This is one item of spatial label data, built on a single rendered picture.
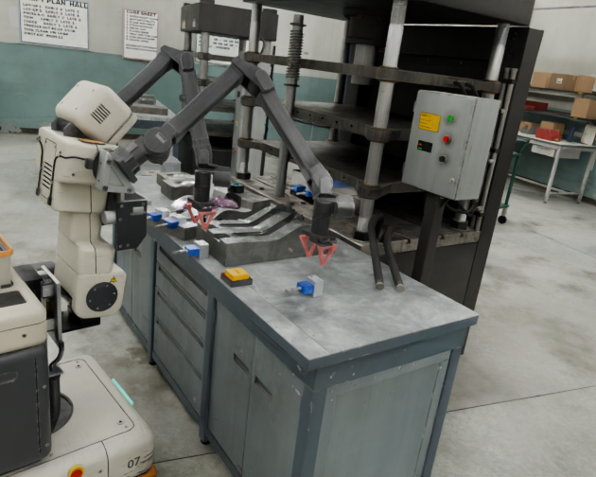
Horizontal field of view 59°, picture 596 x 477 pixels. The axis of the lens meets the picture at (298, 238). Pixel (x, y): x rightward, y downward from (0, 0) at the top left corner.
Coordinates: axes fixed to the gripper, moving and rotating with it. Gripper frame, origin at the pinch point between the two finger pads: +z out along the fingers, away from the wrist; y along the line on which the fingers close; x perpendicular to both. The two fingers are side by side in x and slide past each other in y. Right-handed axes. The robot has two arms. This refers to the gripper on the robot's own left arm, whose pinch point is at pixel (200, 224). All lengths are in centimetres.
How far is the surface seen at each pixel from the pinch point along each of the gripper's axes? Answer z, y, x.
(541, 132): -5, 267, -677
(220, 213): 3.6, 22.1, -20.0
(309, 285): 9.0, -43.3, -18.9
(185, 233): 9.2, 17.2, -2.5
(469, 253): 26, -8, -155
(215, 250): 9.4, -3.4, -5.0
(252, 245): 5.5, -12.3, -15.1
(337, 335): 13, -67, -12
